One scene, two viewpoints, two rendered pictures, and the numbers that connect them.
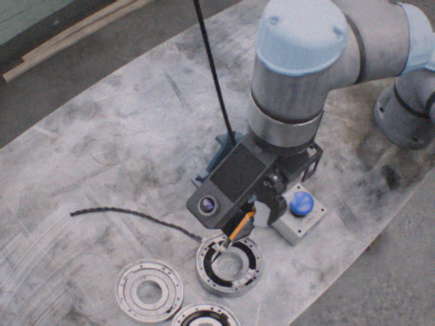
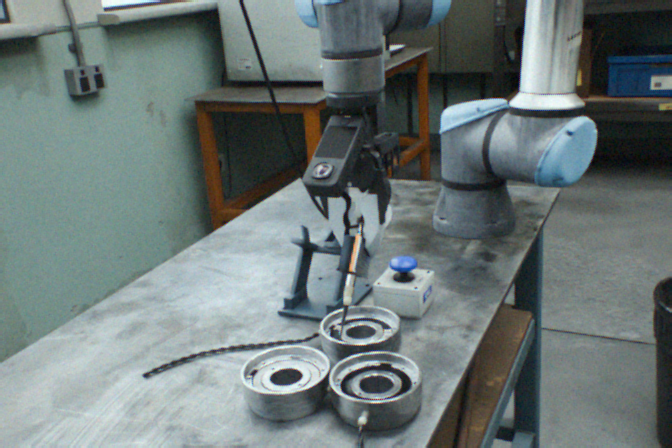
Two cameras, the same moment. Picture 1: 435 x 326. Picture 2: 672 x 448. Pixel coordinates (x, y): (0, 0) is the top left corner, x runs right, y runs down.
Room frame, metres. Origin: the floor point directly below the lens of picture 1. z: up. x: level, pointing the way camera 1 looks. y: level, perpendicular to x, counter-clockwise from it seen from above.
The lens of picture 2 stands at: (-0.53, 0.23, 1.28)
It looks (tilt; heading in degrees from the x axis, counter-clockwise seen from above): 20 degrees down; 343
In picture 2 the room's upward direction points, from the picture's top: 5 degrees counter-clockwise
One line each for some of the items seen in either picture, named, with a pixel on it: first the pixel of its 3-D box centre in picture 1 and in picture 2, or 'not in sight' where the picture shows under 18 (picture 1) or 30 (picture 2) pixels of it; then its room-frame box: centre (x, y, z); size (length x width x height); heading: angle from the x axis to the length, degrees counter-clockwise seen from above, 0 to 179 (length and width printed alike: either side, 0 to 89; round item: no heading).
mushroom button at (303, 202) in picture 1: (299, 207); (403, 274); (0.36, -0.14, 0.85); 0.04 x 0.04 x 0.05
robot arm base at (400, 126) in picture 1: (412, 105); (474, 199); (0.61, -0.39, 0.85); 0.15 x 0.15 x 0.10
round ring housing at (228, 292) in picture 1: (229, 265); (361, 337); (0.26, -0.03, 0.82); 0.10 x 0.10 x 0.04
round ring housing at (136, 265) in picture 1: (149, 293); (286, 383); (0.20, 0.08, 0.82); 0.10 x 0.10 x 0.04
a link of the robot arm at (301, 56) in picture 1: (300, 54); (350, 6); (0.31, -0.07, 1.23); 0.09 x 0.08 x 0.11; 115
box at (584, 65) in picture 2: not in sight; (558, 60); (3.08, -2.28, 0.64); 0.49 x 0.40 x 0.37; 52
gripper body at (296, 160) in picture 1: (278, 148); (359, 138); (0.32, -0.07, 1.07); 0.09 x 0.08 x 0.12; 134
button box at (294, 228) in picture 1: (299, 213); (405, 289); (0.36, -0.14, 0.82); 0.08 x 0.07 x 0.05; 137
